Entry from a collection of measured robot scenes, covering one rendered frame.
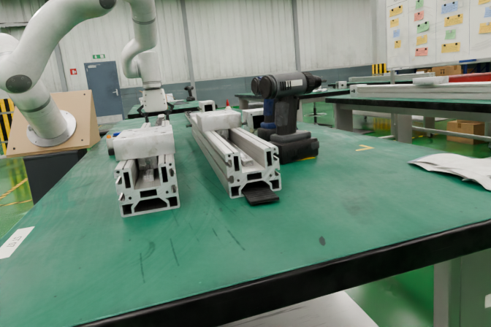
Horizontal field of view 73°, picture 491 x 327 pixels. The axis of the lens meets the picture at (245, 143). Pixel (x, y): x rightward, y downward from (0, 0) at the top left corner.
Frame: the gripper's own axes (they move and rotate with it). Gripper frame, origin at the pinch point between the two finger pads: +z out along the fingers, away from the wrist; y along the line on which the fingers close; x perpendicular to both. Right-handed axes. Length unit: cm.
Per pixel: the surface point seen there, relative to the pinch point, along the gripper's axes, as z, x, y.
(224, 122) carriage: -4, 67, -20
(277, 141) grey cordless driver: 1, 79, -30
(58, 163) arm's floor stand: 10.2, 12.2, 40.4
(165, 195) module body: 4, 99, -2
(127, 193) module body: 2, 99, 4
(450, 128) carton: 68, -188, -347
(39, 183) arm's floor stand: 17, 13, 49
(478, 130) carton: 68, -155, -355
